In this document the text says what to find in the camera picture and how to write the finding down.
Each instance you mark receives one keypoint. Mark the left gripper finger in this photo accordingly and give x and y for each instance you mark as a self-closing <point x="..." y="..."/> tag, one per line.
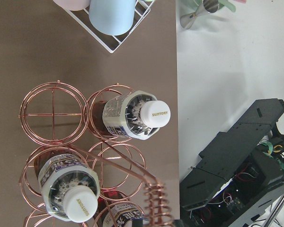
<point x="178" y="223"/>

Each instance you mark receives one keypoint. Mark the tea bottle white cap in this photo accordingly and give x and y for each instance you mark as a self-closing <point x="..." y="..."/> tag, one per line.
<point x="70" y="188"/>

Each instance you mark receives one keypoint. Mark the copper wire bottle basket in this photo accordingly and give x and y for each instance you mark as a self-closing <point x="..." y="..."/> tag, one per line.
<point x="57" y="117"/>

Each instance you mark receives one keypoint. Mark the blue cup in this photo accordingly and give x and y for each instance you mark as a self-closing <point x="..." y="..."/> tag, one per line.
<point x="112" y="17"/>

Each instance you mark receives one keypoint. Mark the steel jigger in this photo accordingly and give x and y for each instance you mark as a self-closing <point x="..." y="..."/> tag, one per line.
<point x="204" y="8"/>

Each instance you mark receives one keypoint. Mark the pink cup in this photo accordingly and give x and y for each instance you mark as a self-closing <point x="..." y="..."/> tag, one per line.
<point x="73" y="5"/>

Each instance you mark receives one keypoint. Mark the white wire cup rack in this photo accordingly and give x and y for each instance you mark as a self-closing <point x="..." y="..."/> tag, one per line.
<point x="111" y="42"/>

